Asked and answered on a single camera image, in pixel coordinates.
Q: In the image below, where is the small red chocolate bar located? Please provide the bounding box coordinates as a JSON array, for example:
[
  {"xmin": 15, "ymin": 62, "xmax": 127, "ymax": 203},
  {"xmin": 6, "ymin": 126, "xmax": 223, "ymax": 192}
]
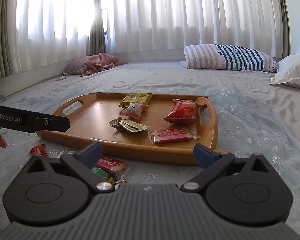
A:
[{"xmin": 30, "ymin": 144, "xmax": 49, "ymax": 159}]

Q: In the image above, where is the striped pillow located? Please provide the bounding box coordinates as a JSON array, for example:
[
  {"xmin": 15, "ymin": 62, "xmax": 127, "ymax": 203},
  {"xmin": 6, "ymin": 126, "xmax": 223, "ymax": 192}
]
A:
[{"xmin": 180, "ymin": 44, "xmax": 277, "ymax": 73}]

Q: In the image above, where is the yellow snack packet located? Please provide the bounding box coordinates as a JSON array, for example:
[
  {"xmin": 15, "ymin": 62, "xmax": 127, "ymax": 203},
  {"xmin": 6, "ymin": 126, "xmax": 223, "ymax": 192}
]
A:
[{"xmin": 118, "ymin": 93, "xmax": 153, "ymax": 108}]

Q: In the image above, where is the pink white candy packet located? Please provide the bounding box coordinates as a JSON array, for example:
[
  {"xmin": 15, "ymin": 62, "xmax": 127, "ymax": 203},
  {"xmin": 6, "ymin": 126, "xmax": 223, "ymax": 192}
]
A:
[{"xmin": 120, "ymin": 102, "xmax": 148, "ymax": 121}]

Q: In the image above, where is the green snack packet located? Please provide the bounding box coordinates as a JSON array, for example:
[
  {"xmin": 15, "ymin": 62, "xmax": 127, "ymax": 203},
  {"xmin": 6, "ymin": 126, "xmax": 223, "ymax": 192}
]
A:
[{"xmin": 91, "ymin": 166, "xmax": 115, "ymax": 184}]

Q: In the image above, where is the red Biscoff biscuit packet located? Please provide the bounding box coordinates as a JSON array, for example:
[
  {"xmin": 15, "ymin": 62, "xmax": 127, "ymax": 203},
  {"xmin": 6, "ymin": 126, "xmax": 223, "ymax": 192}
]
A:
[{"xmin": 95, "ymin": 156, "xmax": 134, "ymax": 180}]

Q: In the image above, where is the pink blanket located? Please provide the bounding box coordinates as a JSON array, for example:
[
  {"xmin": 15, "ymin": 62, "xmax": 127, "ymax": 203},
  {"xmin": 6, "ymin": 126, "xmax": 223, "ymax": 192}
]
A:
[{"xmin": 82, "ymin": 53, "xmax": 128, "ymax": 76}]

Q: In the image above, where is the gold foil snack packet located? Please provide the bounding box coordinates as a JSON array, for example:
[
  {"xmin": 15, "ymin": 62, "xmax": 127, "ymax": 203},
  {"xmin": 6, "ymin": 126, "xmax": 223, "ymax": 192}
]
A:
[{"xmin": 109, "ymin": 116, "xmax": 150, "ymax": 133}]

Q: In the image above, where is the purple pillow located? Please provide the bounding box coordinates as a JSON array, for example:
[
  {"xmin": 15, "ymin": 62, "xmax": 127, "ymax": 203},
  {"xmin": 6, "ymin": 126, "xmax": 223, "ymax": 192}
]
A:
[{"xmin": 63, "ymin": 56, "xmax": 91, "ymax": 75}]

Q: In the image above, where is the white sheer curtain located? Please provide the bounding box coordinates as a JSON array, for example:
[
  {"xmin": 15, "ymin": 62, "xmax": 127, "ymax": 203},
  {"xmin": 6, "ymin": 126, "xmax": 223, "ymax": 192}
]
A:
[{"xmin": 11, "ymin": 0, "xmax": 284, "ymax": 71}]

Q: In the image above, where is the red wafer packet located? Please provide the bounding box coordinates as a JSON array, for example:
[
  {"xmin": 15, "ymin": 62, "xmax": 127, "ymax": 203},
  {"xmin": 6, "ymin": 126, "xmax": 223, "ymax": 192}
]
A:
[{"xmin": 148, "ymin": 127, "xmax": 199, "ymax": 144}]

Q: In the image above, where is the wooden serving tray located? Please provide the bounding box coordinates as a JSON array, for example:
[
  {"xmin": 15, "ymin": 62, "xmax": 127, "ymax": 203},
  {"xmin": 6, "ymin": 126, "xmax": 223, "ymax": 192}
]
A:
[{"xmin": 36, "ymin": 92, "xmax": 229, "ymax": 166}]

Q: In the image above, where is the red Martha nut bag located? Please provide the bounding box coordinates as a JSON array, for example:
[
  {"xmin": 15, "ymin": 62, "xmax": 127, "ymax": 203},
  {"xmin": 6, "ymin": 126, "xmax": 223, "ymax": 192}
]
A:
[{"xmin": 163, "ymin": 99, "xmax": 198, "ymax": 125}]

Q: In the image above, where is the white pillow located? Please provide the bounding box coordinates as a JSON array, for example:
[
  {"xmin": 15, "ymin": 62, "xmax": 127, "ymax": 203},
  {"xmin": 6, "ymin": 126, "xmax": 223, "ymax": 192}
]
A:
[{"xmin": 270, "ymin": 47, "xmax": 300, "ymax": 88}]

